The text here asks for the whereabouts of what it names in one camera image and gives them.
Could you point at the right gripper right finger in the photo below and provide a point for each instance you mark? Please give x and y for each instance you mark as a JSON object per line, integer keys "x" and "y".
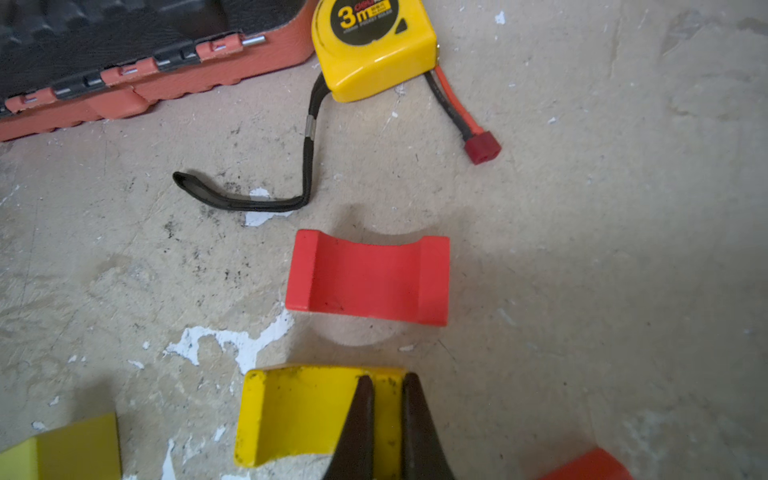
{"x": 422, "y": 456}

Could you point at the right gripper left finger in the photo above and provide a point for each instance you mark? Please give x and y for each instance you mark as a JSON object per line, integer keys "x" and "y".
{"x": 353, "y": 457}

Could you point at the yellow arch block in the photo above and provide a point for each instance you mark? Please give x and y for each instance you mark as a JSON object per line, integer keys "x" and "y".
{"x": 293, "y": 410}

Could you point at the red arch block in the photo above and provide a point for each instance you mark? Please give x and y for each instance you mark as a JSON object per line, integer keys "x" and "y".
{"x": 406, "y": 283}

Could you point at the lime cube block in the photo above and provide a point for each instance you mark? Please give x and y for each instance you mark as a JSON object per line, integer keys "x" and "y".
{"x": 88, "y": 449}

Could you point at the yellow tape measure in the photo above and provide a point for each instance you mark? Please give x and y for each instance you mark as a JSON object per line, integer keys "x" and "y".
{"x": 363, "y": 48}

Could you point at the black tool case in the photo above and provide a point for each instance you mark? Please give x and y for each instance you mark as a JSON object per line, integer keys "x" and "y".
{"x": 64, "y": 63}

